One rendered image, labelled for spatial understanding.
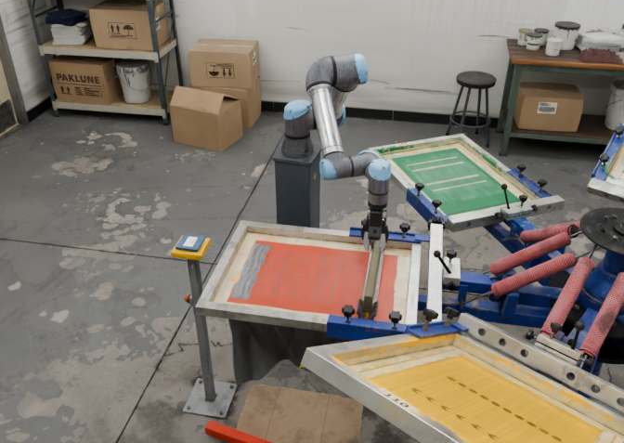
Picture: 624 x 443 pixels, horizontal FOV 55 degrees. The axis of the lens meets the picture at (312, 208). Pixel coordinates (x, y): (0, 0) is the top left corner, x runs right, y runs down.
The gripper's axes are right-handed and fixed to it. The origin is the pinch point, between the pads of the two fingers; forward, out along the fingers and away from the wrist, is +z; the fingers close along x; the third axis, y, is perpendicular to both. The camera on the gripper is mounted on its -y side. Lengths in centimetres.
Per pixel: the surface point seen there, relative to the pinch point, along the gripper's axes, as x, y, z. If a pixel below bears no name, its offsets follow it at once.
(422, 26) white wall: -6, 380, 19
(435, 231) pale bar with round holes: -22.8, 28.3, 7.6
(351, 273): 8.5, 5.1, 16.3
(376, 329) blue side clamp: -4.7, -30.1, 11.1
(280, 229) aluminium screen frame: 42, 25, 13
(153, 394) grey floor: 107, 9, 112
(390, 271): -6.6, 9.2, 16.3
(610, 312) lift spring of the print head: -75, -29, -7
